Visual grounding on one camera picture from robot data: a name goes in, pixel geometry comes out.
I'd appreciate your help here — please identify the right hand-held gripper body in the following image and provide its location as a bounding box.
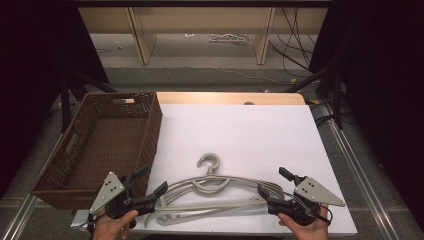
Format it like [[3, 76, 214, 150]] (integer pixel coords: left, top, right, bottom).
[[267, 177, 346, 227]]

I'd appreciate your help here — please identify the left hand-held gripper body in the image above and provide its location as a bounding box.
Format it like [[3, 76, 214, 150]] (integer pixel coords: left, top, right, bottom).
[[89, 171, 158, 220]]

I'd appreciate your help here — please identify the grey plastic clothes hanger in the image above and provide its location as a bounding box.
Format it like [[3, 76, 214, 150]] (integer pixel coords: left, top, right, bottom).
[[154, 153, 288, 214], [143, 176, 288, 228]]

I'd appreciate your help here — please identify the brown wicker basket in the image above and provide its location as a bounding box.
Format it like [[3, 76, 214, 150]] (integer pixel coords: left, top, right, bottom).
[[30, 91, 164, 211]]

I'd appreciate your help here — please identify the person's left hand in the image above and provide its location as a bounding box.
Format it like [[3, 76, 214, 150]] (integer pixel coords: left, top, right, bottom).
[[92, 209, 139, 240]]

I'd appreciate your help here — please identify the person's right hand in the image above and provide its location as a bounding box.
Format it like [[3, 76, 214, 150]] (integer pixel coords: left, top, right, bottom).
[[278, 205, 330, 240]]

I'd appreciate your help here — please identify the white table sheet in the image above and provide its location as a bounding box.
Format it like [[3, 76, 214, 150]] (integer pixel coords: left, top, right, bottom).
[[71, 103, 358, 237]]

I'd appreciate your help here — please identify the black metal stand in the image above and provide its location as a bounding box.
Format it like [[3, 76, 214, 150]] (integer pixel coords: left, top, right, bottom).
[[285, 61, 345, 130], [59, 66, 118, 134]]

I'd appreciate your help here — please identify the light wooden shelf unit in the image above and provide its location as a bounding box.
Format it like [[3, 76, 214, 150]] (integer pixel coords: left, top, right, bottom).
[[78, 6, 329, 66]]

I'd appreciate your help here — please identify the white plastic floor clutter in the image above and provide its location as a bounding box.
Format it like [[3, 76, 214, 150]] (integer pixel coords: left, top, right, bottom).
[[209, 32, 250, 45]]

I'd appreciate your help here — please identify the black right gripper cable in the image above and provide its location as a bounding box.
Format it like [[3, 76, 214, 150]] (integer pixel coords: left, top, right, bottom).
[[311, 203, 334, 226]]

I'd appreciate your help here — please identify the metal floor rail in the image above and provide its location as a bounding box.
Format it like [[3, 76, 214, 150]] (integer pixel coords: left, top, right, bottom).
[[0, 133, 65, 240], [320, 102, 401, 240]]

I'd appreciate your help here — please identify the bundle of black cables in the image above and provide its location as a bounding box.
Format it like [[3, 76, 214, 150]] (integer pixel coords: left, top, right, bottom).
[[269, 6, 322, 78]]

